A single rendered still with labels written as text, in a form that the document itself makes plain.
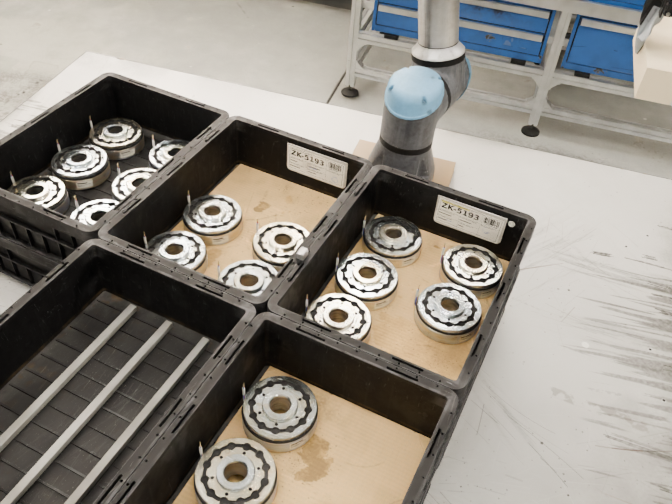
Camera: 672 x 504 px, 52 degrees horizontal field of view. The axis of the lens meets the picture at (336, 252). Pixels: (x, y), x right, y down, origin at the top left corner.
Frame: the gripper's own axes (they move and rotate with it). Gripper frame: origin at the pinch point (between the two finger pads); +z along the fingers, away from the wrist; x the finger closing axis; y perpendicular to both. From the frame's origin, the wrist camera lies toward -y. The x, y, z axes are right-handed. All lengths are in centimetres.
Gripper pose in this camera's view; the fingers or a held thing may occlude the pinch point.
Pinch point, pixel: (658, 49)
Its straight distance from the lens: 146.4
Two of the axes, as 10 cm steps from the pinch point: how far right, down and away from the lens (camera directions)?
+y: -2.9, 6.5, -7.0
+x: 9.5, 2.5, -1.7
